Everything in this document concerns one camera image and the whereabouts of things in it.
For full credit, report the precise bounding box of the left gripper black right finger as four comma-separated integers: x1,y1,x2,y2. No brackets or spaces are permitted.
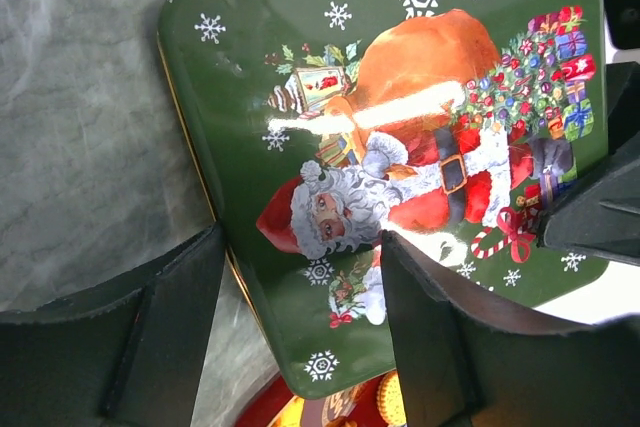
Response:
381,232,639,426

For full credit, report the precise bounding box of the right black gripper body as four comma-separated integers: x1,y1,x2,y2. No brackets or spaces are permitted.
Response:
605,61,640,154

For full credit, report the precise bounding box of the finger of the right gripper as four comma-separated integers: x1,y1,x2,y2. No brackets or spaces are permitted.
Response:
537,136,639,266

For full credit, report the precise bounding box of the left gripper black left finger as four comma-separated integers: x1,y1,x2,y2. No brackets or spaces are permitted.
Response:
1,225,225,426

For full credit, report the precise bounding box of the red lacquer tray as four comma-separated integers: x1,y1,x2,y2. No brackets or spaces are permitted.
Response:
234,374,389,427

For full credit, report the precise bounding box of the gold tin lid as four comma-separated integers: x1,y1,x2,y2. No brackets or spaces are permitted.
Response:
158,0,607,399

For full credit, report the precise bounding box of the lower round orange cookie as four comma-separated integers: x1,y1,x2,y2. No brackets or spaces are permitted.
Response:
376,371,407,426

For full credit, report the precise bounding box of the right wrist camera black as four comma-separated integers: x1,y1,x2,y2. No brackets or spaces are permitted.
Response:
604,0,639,50

